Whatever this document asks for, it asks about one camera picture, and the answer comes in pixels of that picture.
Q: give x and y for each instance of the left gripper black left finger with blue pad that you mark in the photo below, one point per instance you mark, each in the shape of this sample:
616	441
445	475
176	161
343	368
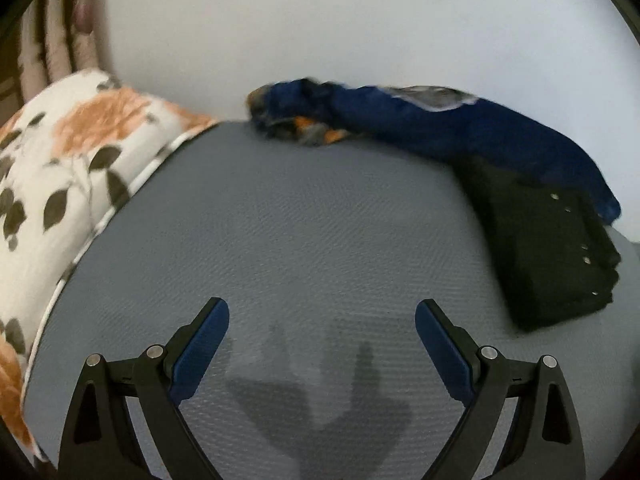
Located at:
99	440

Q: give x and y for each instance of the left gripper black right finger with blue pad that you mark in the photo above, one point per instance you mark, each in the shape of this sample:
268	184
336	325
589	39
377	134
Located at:
544	440

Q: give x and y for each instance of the black pants with studs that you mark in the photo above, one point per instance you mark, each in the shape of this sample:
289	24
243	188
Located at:
553	259

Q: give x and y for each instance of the white orange floral pillow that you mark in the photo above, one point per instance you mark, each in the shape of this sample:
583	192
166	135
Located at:
70	159

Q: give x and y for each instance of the navy blue floral blanket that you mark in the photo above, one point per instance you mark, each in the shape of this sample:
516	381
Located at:
439	123

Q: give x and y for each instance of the beige striped curtain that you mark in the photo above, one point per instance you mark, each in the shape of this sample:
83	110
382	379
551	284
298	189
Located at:
55	38

